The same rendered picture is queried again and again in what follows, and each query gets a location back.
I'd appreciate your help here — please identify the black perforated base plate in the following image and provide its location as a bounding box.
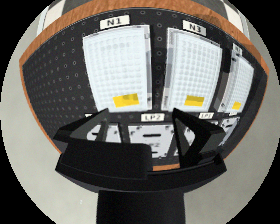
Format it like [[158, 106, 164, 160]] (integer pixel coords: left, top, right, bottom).
[[22, 7, 268, 159]]

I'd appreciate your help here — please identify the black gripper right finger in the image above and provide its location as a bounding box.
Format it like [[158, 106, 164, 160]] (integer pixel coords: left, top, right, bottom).
[[172, 108, 226, 168]]

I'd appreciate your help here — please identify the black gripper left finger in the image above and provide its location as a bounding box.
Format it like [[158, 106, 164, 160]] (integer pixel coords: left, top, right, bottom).
[[56, 108, 110, 141]]

